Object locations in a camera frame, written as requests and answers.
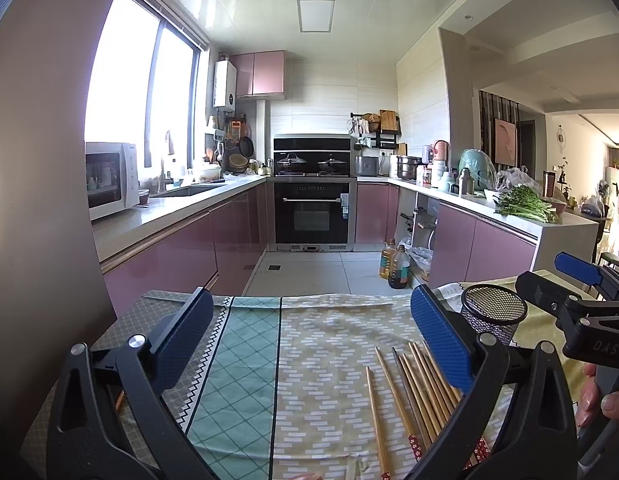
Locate silver refrigerator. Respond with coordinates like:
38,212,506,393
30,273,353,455
0,0,115,448

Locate steel pot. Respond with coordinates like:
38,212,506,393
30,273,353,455
396,155,422,181

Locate yellow green cloth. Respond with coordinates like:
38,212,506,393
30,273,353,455
459,270,598,403

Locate black built-in oven stove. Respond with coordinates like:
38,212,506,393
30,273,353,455
267,133,357,252

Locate pink lower cabinets left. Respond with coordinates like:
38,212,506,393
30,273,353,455
94,178,268,316

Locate person's right hand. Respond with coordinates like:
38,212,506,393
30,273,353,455
575,363,619,428

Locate patterned beige green tablecloth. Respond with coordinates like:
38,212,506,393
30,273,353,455
19,288,521,480

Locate pink cabinets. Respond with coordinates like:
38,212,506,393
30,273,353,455
354,177,543,287
94,178,268,316

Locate white water heater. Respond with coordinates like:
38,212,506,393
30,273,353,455
213,60,236,112

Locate wall spice rack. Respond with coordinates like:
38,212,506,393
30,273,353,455
347,110,402,151

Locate bamboo chopstick red end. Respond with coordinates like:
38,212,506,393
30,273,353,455
366,367,391,480

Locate dark sauce bottle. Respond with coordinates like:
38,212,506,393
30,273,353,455
387,245,410,289

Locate pink kettle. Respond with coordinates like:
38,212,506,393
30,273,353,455
432,140,449,165

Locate pink upper cabinet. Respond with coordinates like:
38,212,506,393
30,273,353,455
229,50,285,99

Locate white microwave oven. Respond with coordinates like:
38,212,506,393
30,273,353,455
85,142,139,220

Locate green leafy vegetables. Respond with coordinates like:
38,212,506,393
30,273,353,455
495,185,558,223

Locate yellow cooking oil bottle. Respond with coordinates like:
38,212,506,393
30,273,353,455
379,240,396,280

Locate sink faucet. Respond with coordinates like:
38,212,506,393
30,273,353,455
157,160,172,193

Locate ceiling light panel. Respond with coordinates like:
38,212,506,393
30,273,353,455
297,0,335,34

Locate pink lower cabinets right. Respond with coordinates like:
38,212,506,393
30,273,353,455
354,177,543,287

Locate black mesh utensil cup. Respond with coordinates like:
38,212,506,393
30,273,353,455
461,284,527,346

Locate kitchen window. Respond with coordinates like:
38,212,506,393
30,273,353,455
85,0,208,177

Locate bamboo chopstick floral end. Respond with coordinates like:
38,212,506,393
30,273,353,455
375,347,422,462

